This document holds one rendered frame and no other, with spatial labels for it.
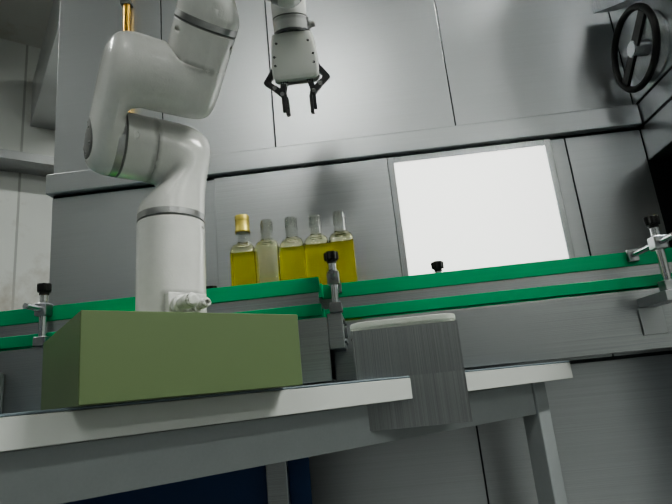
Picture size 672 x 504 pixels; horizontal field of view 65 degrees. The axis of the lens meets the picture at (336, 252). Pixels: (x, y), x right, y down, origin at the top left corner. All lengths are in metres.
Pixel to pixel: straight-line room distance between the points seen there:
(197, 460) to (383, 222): 0.84
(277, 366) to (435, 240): 0.79
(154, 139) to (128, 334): 0.31
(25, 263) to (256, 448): 3.44
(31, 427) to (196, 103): 0.44
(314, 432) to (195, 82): 0.51
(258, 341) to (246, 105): 1.03
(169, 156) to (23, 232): 3.38
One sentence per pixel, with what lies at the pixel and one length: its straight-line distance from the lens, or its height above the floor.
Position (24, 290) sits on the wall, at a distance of 4.04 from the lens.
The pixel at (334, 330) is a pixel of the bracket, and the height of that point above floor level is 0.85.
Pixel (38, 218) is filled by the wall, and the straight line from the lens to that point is 4.18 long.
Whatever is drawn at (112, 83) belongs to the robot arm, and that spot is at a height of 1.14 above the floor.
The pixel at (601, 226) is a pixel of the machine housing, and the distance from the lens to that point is 1.51.
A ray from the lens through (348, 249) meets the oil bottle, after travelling 1.19.
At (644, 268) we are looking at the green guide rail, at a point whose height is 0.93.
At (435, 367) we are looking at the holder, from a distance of 0.86.
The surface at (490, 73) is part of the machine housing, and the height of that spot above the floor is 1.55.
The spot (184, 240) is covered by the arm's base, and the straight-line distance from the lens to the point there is 0.75.
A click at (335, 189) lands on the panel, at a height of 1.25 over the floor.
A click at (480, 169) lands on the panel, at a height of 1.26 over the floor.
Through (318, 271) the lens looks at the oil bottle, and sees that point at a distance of 1.19.
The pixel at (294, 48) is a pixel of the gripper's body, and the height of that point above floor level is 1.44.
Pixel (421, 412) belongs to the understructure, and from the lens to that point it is 0.85.
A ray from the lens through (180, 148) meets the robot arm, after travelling 0.80.
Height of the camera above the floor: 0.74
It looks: 14 degrees up
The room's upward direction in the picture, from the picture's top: 6 degrees counter-clockwise
